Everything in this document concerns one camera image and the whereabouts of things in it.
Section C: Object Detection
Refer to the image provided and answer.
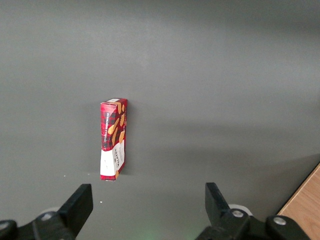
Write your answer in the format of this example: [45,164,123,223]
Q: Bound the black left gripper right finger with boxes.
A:
[197,182,270,240]

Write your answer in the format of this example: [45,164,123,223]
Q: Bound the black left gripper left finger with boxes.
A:
[31,183,94,240]

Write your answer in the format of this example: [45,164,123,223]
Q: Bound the wooden drawer cabinet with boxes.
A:
[276,161,320,240]

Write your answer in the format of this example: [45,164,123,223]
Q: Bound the red tartan shortbread box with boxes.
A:
[99,97,129,182]

